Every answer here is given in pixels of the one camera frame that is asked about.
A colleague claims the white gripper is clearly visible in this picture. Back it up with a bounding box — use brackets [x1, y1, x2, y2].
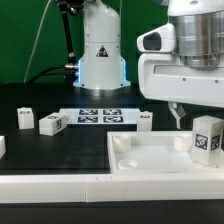
[138, 53, 224, 129]

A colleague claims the white square tabletop part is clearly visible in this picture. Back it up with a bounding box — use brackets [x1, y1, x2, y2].
[107, 131, 224, 174]

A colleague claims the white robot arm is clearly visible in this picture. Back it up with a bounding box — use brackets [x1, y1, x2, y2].
[74, 0, 224, 119]

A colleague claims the white fiducial marker sheet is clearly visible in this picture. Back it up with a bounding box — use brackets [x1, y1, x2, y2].
[59, 108, 140, 125]

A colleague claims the white front obstacle wall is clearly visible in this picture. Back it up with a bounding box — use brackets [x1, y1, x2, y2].
[0, 173, 224, 203]

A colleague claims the white obstacle wall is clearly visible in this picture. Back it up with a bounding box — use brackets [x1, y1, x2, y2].
[0, 136, 6, 159]
[0, 173, 224, 203]

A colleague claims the black cable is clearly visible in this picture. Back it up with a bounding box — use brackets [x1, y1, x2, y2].
[27, 65, 80, 84]

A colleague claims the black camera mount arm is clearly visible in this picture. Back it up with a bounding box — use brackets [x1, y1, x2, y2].
[54, 0, 84, 68]

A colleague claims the white thin cable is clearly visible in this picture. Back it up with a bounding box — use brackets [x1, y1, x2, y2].
[23, 0, 53, 84]

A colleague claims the white left obstacle wall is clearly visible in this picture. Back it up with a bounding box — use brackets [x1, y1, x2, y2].
[0, 136, 6, 159]

